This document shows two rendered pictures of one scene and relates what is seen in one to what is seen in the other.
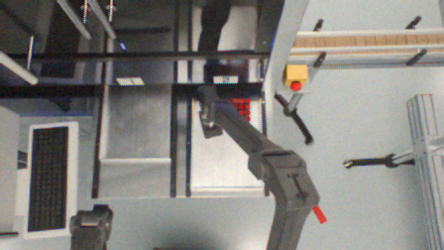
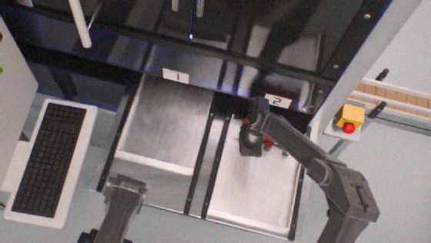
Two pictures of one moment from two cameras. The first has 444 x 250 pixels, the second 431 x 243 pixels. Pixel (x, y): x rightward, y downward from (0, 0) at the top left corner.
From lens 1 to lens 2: 30 cm
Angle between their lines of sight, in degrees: 10
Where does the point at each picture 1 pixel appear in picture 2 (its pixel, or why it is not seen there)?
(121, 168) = (136, 167)
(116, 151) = (135, 147)
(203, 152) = (230, 174)
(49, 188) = (48, 169)
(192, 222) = not seen: outside the picture
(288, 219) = (344, 228)
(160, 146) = (184, 154)
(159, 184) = (173, 194)
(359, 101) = (396, 182)
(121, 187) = not seen: hidden behind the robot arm
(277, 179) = (342, 184)
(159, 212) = not seen: outside the picture
